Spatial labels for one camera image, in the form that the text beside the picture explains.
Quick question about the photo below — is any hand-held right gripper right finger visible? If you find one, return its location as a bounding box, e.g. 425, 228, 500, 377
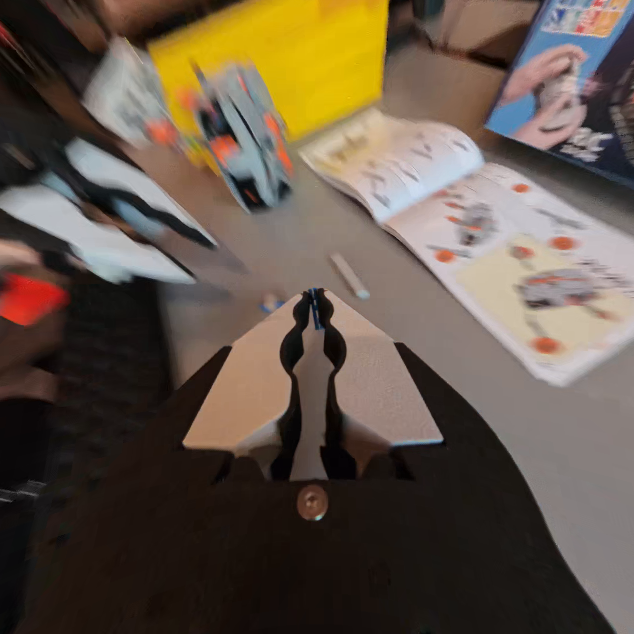
317, 289, 444, 480

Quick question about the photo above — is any blue toy robot box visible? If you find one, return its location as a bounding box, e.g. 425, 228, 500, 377
484, 0, 634, 189

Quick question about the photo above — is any white printed carton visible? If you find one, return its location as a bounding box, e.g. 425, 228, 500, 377
82, 37, 176, 149

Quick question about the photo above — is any yellow plastic bin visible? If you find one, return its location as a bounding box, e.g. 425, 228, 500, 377
148, 0, 389, 144

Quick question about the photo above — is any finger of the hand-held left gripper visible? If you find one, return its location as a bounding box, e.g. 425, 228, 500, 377
0, 183, 198, 285
63, 138, 220, 250

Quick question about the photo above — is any grey perforated beam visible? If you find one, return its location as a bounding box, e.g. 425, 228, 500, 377
329, 253, 371, 301

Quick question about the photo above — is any black studded panel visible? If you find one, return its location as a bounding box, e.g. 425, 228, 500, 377
0, 272, 174, 634

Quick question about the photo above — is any grey desk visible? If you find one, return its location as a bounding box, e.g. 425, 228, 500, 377
124, 45, 634, 634

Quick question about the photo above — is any bright orange object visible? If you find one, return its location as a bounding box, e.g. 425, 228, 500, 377
0, 274, 71, 327

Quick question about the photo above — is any small blue pin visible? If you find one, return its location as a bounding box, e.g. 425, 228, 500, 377
307, 287, 327, 332

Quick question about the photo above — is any open instruction booklet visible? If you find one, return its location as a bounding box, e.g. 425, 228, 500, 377
297, 106, 634, 388

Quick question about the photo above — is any grey orange building block model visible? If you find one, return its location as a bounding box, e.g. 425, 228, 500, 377
176, 59, 295, 215

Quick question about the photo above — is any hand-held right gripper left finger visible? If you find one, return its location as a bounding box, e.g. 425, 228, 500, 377
181, 290, 312, 480

